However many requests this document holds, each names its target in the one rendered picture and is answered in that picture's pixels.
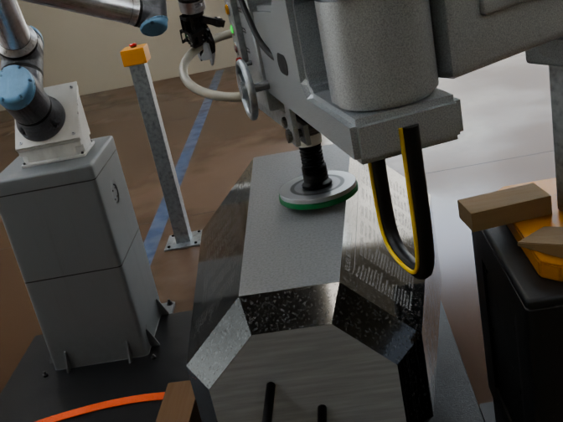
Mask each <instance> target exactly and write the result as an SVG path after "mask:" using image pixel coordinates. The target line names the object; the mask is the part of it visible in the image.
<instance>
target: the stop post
mask: <svg viewBox="0 0 563 422"><path fill-rule="evenodd" d="M120 54H121V59H122V63H123V65H124V67H128V66H129V69H130V72H131V76H132V81H133V84H134V87H135V91H136V94H137V99H138V103H139V106H140V109H141V113H142V119H143V121H144V125H145V128H146V132H147V137H148V140H149V143H150V147H151V150H152V155H153V159H154V162H155V165H156V169H157V172H158V177H159V181H160V184H161V188H162V191H163V196H164V199H165V203H166V206H167V210H168V215H169V218H170V221H171V225H172V228H173V233H174V234H172V235H169V238H168V242H167V244H166V246H165V249H164V252H165V251H170V250H180V249H185V248H190V247H194V246H200V243H201V236H202V230H197V231H192V232H191V229H190V226H189V220H188V216H187V213H186V209H185V207H184V203H183V197H182V194H181V190H180V187H179V184H178V178H177V174H176V171H175V167H174V164H173V159H172V155H171V152H170V148H169V145H168V139H167V136H166V132H165V129H164V125H163V119H162V117H161V113H160V110H159V106H158V100H157V97H156V93H155V90H154V87H153V83H152V77H151V74H150V70H149V68H148V64H147V62H148V60H150V58H151V55H150V52H149V48H148V45H147V44H139V45H137V46H133V47H125V48H124V49H123V50H122V51H121V52H120Z"/></svg>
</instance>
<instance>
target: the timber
mask: <svg viewBox="0 0 563 422"><path fill-rule="evenodd" d="M156 422H202V420H201V418H200V414H199V409H198V406H197V403H196V399H195V397H194V391H193V388H192V385H191V382H190V380H187V381H180V382H174V383H168V386H167V388H166V391H165V394H164V396H163V401H162V403H161V407H160V410H159V412H158V416H157V419H156Z"/></svg>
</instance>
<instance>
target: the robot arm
mask: <svg viewBox="0 0 563 422"><path fill-rule="evenodd" d="M21 1H25V2H29V3H36V4H39V5H44V6H47V7H52V8H58V9H62V10H66V11H70V12H74V13H81V14H84V15H88V16H92V17H96V18H103V19H107V20H111V21H115V22H118V23H125V24H130V25H131V26H134V27H138V28H140V31H141V32H142V33H143V34H144V35H146V36H150V37H154V36H158V35H161V34H163V33H164V32H165V31H166V30H167V28H168V13H167V0H21ZM178 5H179V9H180V12H181V13H182V15H180V16H179V17H180V22H181V26H182V29H180V30H179V32H180V35H181V39H182V44H184V43H185V42H188V44H190V47H193V48H195V49H196V48H198V47H200V46H202V45H203V49H204V50H202V51H201V52H199V53H198V56H199V59H200V61H202V60H203V61H205V60H208V59H209V60H210V63H211V65H214V57H215V43H214V38H213V36H212V33H211V32H210V29H209V27H208V26H207V24H210V25H213V26H215V27H216V28H220V27H222V28H223V27H224V26H225V20H223V19H222V18H220V17H210V16H206V15H203V14H204V10H205V8H206V6H205V1H204V0H178ZM182 33H185V39H184V40H183V37H182ZM204 42H207V43H204ZM0 58H1V71H0V104H1V105H2V106H3V107H4V108H5V109H6V110H7V111H8V112H9V114H10V115H11V116H12V117H13V118H14V119H15V121H16V125H17V128H18V131H19V132H20V133H21V134H22V135H23V136H24V137H25V138H26V139H28V140H30V141H33V142H42V141H45V140H48V139H50V138H51V137H53V136H55V135H56V134H57V133H58V132H59V131H60V130H61V128H62V127H63V125H64V123H65V109H64V107H63V106H62V105H61V104H60V102H59V101H58V100H56V99H55V98H54V97H52V96H49V95H47V94H46V93H45V91H44V41H43V36H42V34H41V33H40V32H39V31H38V30H37V29H36V28H35V27H33V26H31V25H30V26H28V25H27V24H26V23H25V20H24V18H23V15H22V12H21V10H20V7H19V5H18V2H17V0H0Z"/></svg>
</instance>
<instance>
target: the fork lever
mask: <svg viewBox="0 0 563 422"><path fill-rule="evenodd" d="M257 102H258V108H259V109H260V110H261V111H263V112H264V113H266V114H267V115H268V116H269V117H270V118H271V119H273V120H274V121H276V122H277V123H278V124H280V125H281V126H282V127H284V129H286V131H285V133H286V138H287V141H288V143H292V140H293V136H292V132H291V131H290V130H289V129H288V124H287V117H286V112H285V109H280V110H277V111H268V110H267V108H265V107H264V106H263V105H262V104H261V103H260V102H259V101H257ZM296 119H297V127H298V131H299V136H300V141H302V142H303V143H304V144H306V145H307V146H308V145H311V144H312V143H311V138H310V136H311V135H314V134H318V133H320V132H319V131H317V130H316V129H315V128H313V127H312V126H308V125H307V124H306V123H305V122H303V121H301V120H300V119H298V118H297V117H296Z"/></svg>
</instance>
